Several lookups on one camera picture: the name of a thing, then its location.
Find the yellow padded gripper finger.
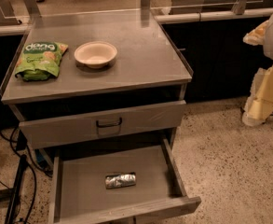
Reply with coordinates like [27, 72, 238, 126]
[242, 65, 273, 126]
[243, 21, 268, 46]

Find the silver blue redbull can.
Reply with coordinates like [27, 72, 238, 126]
[105, 173, 136, 189]

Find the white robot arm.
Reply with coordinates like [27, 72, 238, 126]
[242, 14, 273, 126]

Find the closed top drawer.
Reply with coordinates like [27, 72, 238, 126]
[20, 100, 185, 149]

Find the grey drawer cabinet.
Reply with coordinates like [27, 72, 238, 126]
[0, 8, 202, 224]

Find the open middle drawer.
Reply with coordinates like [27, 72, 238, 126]
[48, 137, 201, 224]

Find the white paper bowl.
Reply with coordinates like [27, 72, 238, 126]
[74, 41, 117, 69]

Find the green chips bag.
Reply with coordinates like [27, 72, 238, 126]
[15, 42, 68, 81]

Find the black metal stand leg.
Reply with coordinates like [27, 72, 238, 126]
[5, 155, 27, 224]

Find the grey horizontal rail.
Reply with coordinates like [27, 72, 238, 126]
[155, 7, 273, 24]

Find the black drawer handle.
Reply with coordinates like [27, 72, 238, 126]
[96, 118, 122, 128]

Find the black floor cable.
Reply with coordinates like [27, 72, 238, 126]
[0, 126, 53, 224]

